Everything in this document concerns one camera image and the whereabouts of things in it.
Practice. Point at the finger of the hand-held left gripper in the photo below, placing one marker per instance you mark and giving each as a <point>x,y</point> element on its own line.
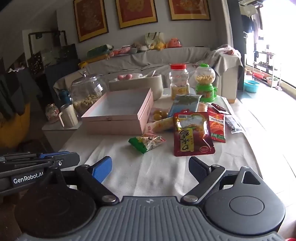
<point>54,154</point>
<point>69,159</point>

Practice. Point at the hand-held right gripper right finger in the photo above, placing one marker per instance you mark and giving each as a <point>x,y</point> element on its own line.
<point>199,169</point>

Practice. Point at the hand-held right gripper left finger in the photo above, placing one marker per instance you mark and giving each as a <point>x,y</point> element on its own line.
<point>101,170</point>

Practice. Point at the large red snack packet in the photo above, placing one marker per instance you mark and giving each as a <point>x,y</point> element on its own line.
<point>192,141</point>

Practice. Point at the pink cardboard box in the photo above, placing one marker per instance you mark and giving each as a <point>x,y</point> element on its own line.
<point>115,127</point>

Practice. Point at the orange-red snack packet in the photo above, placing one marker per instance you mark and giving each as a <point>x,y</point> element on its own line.
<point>217,127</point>

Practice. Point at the green snack packet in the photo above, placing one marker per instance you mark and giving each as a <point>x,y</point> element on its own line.
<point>144,142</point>

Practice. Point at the yellow snack packet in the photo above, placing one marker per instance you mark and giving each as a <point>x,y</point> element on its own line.
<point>164,125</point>

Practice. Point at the blue snack packet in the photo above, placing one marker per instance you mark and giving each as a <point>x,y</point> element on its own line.
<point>185,104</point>

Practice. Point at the small glass jar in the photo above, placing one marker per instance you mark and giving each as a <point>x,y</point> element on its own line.
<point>52,113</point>

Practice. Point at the white mug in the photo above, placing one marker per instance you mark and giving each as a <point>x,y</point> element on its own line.
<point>69,115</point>

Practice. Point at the yellow bean bag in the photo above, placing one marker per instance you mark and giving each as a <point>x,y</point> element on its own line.
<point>13,129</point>

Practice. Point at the white tablecloth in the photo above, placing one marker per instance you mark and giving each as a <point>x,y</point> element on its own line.
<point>150,171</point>

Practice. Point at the dark clear packet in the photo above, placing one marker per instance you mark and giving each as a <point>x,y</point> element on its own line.
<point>233,125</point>

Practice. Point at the blue bottle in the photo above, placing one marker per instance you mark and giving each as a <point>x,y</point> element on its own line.
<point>64,97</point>

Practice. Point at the wrapped brown pastry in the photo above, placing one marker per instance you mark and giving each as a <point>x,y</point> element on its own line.
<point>202,107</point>

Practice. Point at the small dark red packet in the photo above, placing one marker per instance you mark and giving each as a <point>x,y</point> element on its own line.
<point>218,108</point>

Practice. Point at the glass jar with nuts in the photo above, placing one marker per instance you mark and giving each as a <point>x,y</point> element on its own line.
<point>87,97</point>

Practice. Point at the packet of yellow round candies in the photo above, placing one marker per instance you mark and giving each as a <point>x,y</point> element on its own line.
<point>159,114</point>

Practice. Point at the green gumball machine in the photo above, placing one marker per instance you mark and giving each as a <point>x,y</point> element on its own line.
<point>205,92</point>

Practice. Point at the plastic jar with red lid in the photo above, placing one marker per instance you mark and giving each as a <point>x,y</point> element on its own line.
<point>179,78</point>

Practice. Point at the grey oval container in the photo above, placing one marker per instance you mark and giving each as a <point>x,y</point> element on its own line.
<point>138,84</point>

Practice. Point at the blue basin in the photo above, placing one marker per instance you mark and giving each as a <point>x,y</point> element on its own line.
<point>251,86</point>

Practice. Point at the glass tank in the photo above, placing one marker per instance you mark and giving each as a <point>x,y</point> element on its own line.
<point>53,55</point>

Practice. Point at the red basin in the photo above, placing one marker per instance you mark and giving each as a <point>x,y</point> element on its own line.
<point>258,75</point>

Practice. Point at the green plush toy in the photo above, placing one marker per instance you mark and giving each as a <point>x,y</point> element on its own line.
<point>99,51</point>

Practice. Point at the sofa with grey cover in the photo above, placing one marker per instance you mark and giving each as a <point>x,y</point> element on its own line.
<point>161,58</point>

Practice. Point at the pink plush toy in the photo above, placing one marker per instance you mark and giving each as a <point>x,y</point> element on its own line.
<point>122,50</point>

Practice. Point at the pile of clothes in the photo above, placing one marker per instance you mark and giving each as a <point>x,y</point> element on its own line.
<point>227,50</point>

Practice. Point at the metal shelf rack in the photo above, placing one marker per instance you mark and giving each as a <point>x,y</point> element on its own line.
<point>268,64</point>

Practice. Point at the grey plush toy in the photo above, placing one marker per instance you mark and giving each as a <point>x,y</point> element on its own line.
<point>138,47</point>

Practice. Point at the orange plush toy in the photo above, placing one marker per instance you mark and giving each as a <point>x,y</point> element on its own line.
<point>174,42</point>

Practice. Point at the yellow plush toy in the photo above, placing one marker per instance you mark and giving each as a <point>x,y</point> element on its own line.
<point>160,46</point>

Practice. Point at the white tote bag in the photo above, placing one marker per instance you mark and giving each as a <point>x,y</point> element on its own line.
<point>153,38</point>

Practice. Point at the framed red picture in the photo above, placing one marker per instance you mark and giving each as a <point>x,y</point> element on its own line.
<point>136,12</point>
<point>189,9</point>
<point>90,19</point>

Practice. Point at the hanging clothes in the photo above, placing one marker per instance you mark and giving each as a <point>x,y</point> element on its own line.
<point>252,23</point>

